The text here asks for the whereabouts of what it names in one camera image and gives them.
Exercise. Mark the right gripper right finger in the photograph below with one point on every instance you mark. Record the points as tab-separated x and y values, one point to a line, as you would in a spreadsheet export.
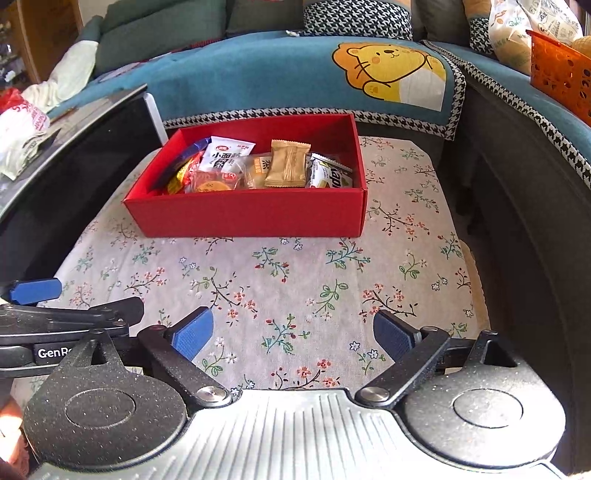
415	353

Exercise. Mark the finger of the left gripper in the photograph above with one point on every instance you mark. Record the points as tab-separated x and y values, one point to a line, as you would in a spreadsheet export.
32	325
31	292

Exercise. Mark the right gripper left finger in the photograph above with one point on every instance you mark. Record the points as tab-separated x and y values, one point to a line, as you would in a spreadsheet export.
171	351

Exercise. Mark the yellow red snack packet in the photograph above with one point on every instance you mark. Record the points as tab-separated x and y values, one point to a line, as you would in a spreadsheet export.
181	181

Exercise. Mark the white spicy gluten strip packet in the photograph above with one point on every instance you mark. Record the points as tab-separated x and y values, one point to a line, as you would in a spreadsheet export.
221	153

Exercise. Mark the purple wafer biscuit packet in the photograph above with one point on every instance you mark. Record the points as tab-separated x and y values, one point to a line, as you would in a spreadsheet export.
189	152

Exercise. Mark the white Kapron wafer packet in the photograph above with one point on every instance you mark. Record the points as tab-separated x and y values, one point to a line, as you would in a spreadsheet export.
324	172

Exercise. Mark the black glass coffee table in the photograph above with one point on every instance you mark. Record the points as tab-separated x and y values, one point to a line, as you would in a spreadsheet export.
90	151

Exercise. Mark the floral tablecloth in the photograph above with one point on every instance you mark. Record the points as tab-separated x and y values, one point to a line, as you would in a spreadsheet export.
292	312

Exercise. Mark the white red plastic bag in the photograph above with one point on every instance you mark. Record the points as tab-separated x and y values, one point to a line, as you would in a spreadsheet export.
24	121

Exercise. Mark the clear wrapped round pastry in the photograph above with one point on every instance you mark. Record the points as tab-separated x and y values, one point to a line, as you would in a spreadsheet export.
215	181

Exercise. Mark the clear wrapped brown bun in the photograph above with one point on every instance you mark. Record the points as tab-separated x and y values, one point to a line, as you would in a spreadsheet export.
255	169

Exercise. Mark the red cardboard box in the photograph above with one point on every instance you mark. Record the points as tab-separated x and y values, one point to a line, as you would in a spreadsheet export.
275	212

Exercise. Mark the beige wrapped biscuit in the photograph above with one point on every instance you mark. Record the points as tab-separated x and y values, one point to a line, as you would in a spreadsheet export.
287	167

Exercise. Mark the teal lion sofa cover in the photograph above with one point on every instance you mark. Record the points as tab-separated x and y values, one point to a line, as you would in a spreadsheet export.
272	73

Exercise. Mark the orange plastic basket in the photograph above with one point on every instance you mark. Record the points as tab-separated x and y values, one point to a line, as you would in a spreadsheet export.
562	73

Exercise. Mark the houndstooth orange cushion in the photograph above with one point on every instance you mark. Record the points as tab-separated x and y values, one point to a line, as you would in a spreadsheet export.
359	18
477	13

